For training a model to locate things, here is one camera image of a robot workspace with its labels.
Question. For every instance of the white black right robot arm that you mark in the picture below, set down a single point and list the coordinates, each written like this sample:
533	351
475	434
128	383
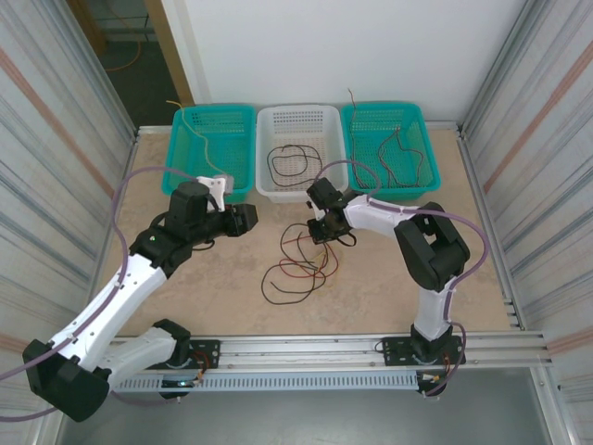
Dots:
370	218

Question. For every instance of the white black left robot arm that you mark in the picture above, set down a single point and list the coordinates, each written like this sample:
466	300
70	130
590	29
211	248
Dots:
125	296

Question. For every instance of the white plastic basket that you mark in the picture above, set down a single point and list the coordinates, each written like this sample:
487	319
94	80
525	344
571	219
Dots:
301	125

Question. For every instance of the teal plastic basket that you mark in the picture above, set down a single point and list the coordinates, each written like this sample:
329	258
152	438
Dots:
231	139
417	120

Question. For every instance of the aluminium mounting rail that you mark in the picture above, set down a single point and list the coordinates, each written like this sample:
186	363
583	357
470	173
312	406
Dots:
301	347

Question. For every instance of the wooden door frame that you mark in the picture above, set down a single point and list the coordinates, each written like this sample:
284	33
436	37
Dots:
169	46

